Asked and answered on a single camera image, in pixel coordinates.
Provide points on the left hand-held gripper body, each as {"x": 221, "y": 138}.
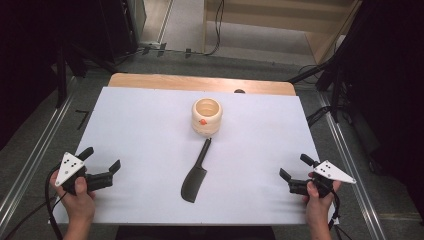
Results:
{"x": 68, "y": 168}

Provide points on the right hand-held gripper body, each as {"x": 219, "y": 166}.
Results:
{"x": 333, "y": 172}

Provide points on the black kitchen knife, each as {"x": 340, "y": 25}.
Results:
{"x": 196, "y": 173}

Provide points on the cream ribbed cup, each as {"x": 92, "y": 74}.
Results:
{"x": 206, "y": 116}

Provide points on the person's left hand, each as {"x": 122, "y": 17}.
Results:
{"x": 78, "y": 203}

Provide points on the person's right hand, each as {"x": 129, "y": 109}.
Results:
{"x": 316, "y": 205}

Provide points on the white table mat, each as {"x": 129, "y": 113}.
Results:
{"x": 150, "y": 150}

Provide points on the black metal stand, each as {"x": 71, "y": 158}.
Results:
{"x": 320, "y": 71}
{"x": 61, "y": 73}

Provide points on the small dark round knob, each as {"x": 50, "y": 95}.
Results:
{"x": 239, "y": 91}

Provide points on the dark curtain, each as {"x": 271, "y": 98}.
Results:
{"x": 386, "y": 83}
{"x": 30, "y": 50}

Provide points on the person's dark clothing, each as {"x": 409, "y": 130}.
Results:
{"x": 196, "y": 233}

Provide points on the wooden table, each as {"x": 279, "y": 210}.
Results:
{"x": 200, "y": 83}

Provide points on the black cabinet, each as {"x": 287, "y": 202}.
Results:
{"x": 121, "y": 26}

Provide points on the light wooden shelf unit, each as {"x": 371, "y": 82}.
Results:
{"x": 266, "y": 20}

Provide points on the metal floor rail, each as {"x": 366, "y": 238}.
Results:
{"x": 36, "y": 146}
{"x": 350, "y": 166}

